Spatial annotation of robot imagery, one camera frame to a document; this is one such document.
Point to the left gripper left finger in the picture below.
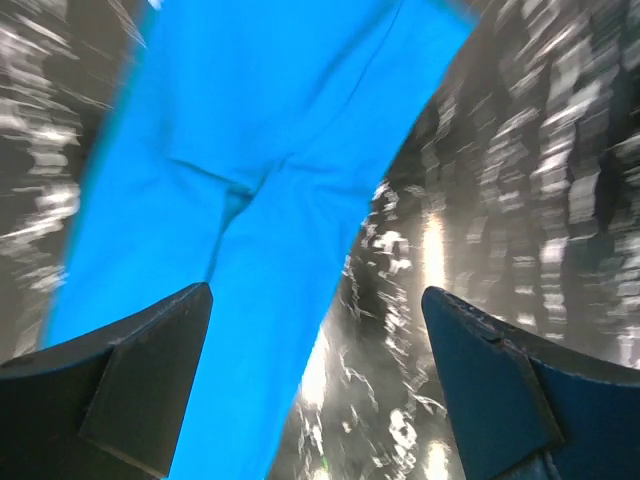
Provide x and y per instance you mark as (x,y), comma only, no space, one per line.
(108,404)

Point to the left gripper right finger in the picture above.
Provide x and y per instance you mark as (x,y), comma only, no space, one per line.
(523,407)

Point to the blue t shirt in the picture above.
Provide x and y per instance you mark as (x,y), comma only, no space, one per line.
(244,151)

